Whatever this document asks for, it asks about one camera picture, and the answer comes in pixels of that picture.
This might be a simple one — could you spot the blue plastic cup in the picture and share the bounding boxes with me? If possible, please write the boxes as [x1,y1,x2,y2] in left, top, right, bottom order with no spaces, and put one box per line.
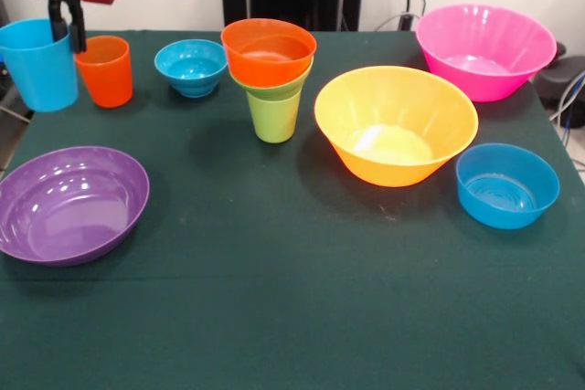
[0,17,80,113]

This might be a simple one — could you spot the orange round bowl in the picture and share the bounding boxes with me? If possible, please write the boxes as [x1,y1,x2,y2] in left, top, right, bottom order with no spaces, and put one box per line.
[220,17,318,89]

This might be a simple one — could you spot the green stepped bowl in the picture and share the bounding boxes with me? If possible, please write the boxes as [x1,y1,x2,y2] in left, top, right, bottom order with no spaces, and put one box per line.
[228,58,314,101]

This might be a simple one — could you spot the orange plastic cup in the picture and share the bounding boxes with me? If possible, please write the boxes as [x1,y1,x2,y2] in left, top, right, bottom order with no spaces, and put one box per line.
[72,35,134,110]

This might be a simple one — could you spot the light blue stepped bowl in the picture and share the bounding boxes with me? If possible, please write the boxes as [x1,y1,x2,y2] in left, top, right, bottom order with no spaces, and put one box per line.
[154,38,229,99]

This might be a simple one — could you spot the large purple bowl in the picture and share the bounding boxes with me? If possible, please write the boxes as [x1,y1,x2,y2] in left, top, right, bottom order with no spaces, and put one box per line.
[0,145,151,268]

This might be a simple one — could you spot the green plastic cup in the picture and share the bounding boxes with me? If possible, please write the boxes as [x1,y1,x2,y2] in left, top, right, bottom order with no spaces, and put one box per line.
[245,90,302,143]

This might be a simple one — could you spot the large yellow-orange bowl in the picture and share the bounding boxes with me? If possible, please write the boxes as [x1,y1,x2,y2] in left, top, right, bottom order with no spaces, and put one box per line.
[314,65,480,188]

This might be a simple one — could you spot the dark green tablecloth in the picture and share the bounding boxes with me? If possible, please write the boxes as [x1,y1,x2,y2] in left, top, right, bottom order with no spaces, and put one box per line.
[0,29,585,390]

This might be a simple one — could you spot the large pink bowl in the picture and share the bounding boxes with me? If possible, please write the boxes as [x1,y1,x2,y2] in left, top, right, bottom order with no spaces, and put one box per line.
[414,3,558,103]

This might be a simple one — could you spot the blue round bowl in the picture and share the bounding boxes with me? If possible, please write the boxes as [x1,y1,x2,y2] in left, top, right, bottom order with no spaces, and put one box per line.
[455,142,561,230]

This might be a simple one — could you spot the black equipment base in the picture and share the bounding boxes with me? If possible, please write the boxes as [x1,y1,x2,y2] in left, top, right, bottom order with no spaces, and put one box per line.
[532,40,585,111]

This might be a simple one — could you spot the white cable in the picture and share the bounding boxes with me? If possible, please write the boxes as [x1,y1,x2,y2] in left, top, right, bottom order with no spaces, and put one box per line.
[372,12,420,31]

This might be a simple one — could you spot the grey cable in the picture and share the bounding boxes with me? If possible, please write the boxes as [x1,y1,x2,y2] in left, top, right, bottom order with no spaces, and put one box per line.
[548,68,585,135]

